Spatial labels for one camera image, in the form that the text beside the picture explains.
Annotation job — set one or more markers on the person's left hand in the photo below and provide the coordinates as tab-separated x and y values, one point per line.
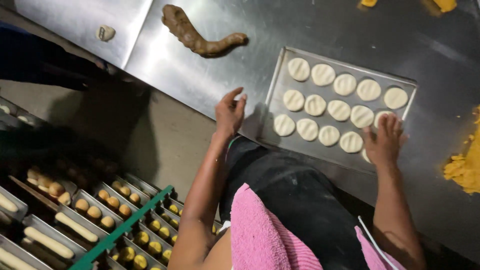
228	116

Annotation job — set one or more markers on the person's right hand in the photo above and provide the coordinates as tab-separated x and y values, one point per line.
384	144

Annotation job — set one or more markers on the person's left fingers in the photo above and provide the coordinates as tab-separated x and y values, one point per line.
235	94

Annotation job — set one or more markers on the long brown dough piece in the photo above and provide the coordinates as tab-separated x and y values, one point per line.
191	35

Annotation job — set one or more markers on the group of white dough discs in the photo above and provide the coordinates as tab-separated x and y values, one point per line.
315	105

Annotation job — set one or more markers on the person's black apron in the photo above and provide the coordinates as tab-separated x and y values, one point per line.
300	187

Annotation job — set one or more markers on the metal baking tray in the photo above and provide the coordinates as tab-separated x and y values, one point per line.
337	157

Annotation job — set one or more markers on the pink towel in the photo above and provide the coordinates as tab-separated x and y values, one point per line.
258	232

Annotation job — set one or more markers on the small white dough lump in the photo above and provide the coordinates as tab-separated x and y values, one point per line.
105	32

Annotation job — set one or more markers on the small yellow dough piece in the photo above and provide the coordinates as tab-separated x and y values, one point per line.
369	2

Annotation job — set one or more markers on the rack of bread trays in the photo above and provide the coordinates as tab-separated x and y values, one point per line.
75	225

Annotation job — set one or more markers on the large yellow dough piece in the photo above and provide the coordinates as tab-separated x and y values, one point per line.
444	4

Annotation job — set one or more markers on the heap of yellow dough crumbs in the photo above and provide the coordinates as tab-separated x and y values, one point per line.
467	165

